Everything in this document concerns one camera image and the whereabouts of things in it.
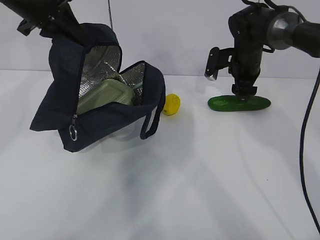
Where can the yellow lemon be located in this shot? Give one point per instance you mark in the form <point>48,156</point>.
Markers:
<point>172,104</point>

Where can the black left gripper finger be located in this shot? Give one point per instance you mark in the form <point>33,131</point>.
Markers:
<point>63,22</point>

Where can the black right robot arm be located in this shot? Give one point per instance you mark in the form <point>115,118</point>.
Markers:
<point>266,27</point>

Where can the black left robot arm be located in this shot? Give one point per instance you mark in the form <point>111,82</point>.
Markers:
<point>36,12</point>

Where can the glass container with green lid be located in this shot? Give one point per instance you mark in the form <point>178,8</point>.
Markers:
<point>109,90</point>

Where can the dark navy lunch bag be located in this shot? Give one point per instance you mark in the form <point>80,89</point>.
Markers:
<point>77,69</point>

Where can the green cucumber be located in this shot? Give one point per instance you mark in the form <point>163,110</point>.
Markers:
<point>230,103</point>

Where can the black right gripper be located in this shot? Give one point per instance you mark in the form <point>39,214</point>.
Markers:
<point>245,68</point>

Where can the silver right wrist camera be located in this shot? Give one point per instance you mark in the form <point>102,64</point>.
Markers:
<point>211,71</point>

